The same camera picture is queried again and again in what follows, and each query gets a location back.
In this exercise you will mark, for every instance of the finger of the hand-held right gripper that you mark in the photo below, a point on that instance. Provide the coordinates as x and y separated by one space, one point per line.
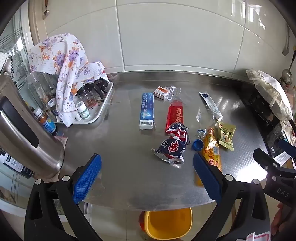
266 160
286 144

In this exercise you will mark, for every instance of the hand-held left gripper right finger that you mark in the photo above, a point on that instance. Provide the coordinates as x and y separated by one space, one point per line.
205 176

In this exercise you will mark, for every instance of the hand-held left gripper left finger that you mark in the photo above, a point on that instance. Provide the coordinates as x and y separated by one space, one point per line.
89 176

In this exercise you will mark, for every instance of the orange sausage wrapper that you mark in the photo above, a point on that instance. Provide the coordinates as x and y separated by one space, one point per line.
211 148

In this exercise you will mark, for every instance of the clear plastic bottle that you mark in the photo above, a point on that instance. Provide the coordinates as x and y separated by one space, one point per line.
201 134

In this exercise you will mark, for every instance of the yellow plastic bin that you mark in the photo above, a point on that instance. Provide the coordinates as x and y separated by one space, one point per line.
166 222

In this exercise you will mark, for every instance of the red packet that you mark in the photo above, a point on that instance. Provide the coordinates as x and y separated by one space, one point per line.
175 115

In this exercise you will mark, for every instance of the blue white toothpaste box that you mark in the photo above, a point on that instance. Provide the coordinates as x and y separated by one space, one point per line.
146 111

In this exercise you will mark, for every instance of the person's right hand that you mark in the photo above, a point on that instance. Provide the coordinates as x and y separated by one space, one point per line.
278 220

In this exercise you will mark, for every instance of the blue bottle cap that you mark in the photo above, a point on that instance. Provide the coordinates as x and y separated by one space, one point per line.
197 144

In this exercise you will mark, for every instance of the navy striped snack wrapper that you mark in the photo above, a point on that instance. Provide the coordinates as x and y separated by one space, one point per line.
173 146

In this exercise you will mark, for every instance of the black gas stove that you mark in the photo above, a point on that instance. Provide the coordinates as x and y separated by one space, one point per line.
261 104

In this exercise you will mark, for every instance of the stainless steel kettle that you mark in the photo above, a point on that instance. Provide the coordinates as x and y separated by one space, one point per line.
41 157

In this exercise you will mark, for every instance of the cream cloth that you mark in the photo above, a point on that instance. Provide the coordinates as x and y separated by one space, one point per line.
270 92

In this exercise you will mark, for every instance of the white plastic tray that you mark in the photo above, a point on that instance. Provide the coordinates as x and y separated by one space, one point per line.
97 111

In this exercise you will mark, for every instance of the brown bottle blue label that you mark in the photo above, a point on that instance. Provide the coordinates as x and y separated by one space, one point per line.
48 124

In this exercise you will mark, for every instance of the white pill bottle green label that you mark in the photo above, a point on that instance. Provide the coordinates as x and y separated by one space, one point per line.
82 110

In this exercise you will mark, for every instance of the metal slotted ladle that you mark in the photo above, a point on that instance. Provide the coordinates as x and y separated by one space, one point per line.
286 74

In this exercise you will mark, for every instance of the white ointment tube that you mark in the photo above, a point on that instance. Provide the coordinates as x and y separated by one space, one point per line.
210 102

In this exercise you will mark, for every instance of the dark can white label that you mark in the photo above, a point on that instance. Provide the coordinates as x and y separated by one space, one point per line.
13 165

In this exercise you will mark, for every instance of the small white-capped medicine bottle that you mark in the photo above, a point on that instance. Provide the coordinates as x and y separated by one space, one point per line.
52 103
38 112

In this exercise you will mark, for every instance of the clear plastic blister pack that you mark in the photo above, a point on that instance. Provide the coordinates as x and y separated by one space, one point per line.
174 91

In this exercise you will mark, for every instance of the small orange white box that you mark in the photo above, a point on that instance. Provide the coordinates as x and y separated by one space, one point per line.
161 91

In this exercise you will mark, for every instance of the hanging spatula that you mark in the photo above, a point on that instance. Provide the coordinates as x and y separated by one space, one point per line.
286 48

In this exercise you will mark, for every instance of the clear plastic container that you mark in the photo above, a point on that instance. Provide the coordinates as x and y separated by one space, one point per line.
37 81

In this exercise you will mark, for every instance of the floral print cloth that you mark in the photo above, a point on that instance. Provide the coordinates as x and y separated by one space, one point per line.
67 58

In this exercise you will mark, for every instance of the checkered cloth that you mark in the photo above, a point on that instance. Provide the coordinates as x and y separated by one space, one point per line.
7 62

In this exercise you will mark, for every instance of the hanging metal spoon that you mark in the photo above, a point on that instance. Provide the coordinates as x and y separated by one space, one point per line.
45 10

